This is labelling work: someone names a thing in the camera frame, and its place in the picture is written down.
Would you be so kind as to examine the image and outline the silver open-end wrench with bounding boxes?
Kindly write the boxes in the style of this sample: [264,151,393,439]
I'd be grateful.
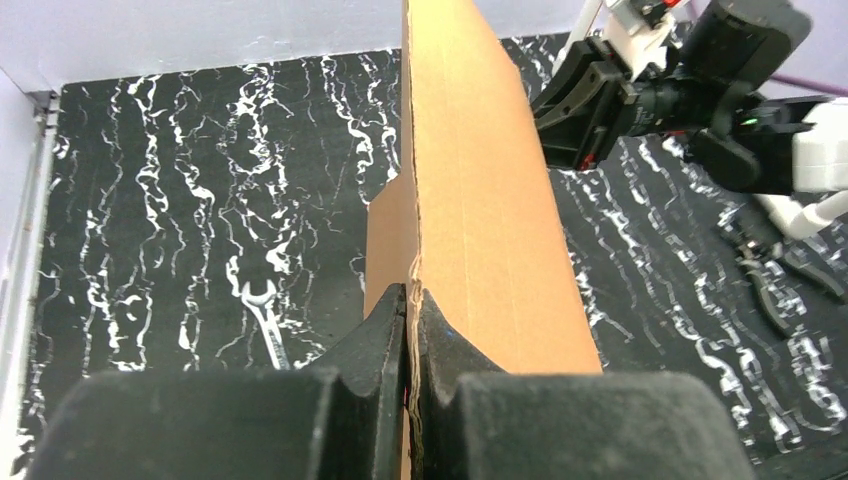
[239,279,291,370]

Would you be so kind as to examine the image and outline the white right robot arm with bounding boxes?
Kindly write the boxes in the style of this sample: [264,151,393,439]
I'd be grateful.
[531,1,847,239]

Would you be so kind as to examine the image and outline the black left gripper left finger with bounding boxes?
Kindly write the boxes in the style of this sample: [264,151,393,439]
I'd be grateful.
[26,284,406,479]

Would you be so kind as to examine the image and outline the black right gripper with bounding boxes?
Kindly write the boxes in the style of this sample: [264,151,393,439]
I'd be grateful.
[534,1,816,195]

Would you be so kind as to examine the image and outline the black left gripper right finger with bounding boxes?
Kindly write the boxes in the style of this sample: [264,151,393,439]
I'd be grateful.
[418,294,755,479]

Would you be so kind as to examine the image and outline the black handled pliers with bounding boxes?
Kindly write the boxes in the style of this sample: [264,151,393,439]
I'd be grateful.
[715,209,847,340]

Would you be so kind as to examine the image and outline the brown cardboard box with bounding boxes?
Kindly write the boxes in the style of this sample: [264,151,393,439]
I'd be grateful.
[365,1,602,479]

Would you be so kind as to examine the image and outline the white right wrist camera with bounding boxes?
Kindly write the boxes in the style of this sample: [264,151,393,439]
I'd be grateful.
[602,0,686,81]

